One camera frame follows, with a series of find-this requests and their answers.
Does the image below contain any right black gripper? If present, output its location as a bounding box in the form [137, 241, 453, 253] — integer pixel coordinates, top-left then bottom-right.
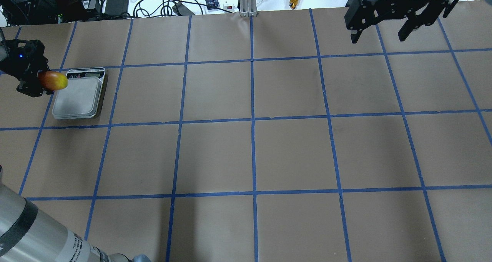
[344, 0, 449, 44]

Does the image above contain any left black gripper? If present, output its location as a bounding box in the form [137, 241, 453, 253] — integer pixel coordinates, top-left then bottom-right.
[0, 39, 54, 98]

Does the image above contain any red yellow mango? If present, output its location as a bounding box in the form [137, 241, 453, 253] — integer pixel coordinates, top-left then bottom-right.
[37, 71, 68, 91]

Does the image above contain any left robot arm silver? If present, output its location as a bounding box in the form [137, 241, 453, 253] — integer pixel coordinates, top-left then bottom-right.
[0, 38, 130, 262]

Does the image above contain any digital kitchen scale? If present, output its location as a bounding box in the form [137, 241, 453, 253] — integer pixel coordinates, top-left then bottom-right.
[52, 67, 108, 120]

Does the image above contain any black electronics pile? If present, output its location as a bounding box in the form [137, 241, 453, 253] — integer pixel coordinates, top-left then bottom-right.
[1, 0, 103, 26]

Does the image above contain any black power adapter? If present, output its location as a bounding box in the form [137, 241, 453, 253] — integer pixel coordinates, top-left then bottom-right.
[104, 0, 130, 16]

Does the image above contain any small blue black box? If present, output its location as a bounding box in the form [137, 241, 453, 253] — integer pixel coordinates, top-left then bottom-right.
[204, 0, 219, 10]

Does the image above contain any black cable bundle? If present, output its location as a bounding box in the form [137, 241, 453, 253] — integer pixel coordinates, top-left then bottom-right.
[133, 0, 227, 18]

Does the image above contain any aluminium frame post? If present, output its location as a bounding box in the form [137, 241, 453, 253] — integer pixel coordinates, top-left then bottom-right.
[237, 0, 258, 17]

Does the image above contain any white red switch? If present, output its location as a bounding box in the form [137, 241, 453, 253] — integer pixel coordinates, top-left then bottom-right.
[223, 2, 236, 12]

